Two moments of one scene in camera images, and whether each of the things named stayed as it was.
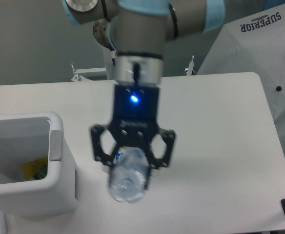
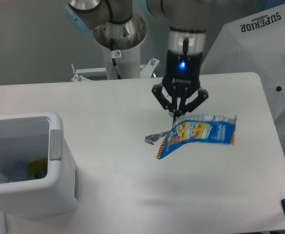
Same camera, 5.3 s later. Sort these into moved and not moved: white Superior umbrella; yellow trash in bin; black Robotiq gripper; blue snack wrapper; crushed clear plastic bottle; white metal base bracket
Moved: black Robotiq gripper; crushed clear plastic bottle; blue snack wrapper
Not moved: yellow trash in bin; white Superior umbrella; white metal base bracket
